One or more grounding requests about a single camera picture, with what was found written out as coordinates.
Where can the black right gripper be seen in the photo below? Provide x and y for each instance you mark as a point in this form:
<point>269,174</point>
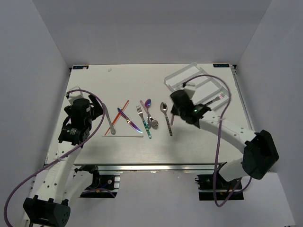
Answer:
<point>173,111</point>

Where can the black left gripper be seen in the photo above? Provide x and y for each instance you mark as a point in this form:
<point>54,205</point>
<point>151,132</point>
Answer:
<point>96,110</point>

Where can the black handled silver spoon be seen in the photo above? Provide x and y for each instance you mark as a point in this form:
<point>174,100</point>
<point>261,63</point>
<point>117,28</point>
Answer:
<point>163,109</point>

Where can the iridescent purple ornate spoon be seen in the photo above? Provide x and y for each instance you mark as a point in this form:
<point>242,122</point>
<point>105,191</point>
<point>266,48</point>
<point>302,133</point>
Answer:
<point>147,105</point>

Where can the black handled silver fork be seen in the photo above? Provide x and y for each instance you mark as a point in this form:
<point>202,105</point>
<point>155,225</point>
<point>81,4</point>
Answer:
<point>219,97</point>

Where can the teal handled silver fork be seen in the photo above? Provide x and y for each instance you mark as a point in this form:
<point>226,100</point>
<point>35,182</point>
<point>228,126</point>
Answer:
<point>140,113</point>

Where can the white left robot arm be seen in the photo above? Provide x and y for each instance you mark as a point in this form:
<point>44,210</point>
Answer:
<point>50,204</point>

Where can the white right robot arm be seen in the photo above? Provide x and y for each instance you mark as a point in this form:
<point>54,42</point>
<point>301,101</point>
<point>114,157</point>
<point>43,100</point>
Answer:
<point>258,150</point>

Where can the clear chopstick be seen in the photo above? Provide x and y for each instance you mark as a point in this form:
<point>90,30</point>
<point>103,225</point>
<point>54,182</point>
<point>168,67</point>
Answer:
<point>127,136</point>

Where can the white compartment cutlery tray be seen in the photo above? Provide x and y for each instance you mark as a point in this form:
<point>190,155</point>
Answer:
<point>207,88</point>

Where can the ornate silver table knife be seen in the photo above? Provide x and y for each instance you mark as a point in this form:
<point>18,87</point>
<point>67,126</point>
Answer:
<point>111,127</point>

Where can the blue label sticker right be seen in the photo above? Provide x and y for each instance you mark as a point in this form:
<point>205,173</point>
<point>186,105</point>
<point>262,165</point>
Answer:
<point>217,65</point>

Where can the blue label sticker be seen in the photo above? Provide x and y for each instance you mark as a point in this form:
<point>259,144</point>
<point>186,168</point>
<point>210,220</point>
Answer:
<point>80,67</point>
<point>217,65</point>

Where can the iridescent rainbow steak knife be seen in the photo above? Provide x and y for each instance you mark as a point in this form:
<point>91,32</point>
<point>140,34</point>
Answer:
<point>129,121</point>

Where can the orange chopstick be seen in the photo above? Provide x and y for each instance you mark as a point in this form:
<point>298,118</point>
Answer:
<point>125,106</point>
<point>117,116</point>

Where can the blue label sticker left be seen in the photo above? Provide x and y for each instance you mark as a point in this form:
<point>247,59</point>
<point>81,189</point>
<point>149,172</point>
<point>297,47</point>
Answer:
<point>80,67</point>

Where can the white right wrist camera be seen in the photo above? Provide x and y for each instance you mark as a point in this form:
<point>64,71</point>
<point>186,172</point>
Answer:
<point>189,88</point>

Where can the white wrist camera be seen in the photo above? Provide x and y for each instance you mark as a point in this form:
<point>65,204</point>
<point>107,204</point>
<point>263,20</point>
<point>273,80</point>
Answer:
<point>74,94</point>
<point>189,88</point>

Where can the pink handled silver spoon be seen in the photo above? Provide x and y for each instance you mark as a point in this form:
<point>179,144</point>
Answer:
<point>152,123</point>

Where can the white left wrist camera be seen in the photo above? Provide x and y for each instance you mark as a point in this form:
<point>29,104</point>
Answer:
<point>74,94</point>

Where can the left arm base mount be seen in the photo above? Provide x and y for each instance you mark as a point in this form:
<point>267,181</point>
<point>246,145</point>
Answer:
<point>101,185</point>

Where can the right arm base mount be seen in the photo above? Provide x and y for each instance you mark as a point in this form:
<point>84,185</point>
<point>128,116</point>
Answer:
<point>205,189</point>

